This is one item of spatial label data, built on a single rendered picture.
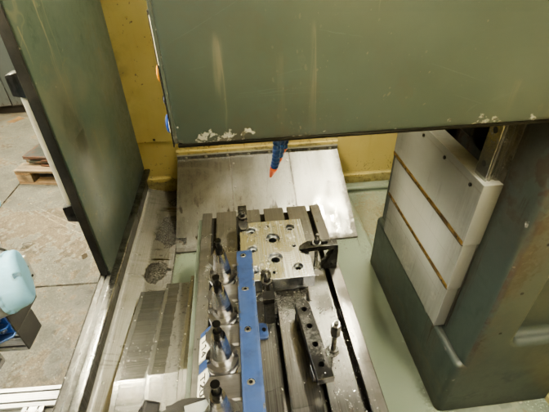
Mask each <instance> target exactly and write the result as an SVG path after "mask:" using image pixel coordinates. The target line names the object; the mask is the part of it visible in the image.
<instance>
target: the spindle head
mask: <svg viewBox="0 0 549 412"><path fill-rule="evenodd" d="M146 2H147V7H148V12H149V15H150V23H151V27H152V31H153V35H154V43H155V47H156V52H157V56H158V64H159V69H160V74H161V78H162V82H163V90H164V94H165V99H166V103H167V111H168V115H169V119H170V124H171V128H172V135H173V140H174V142H175V143H176V144H178V147H179V148H185V147H197V146H220V145H232V144H244V143H256V142H268V141H291V140H304V139H315V138H328V137H351V136H363V135H375V134H387V133H399V132H422V131H434V130H446V129H459V128H482V127H493V126H506V125H517V124H530V123H549V0H146Z"/></svg>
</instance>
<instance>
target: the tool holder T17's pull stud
mask: <svg viewBox="0 0 549 412"><path fill-rule="evenodd" d="M210 387H211V389H212V390H211V394H212V399H213V400H214V401H219V400H221V398H222V397H223V393H222V389H221V387H220V382H219V380H217V379H214V380H212V381H211V382H210Z"/></svg>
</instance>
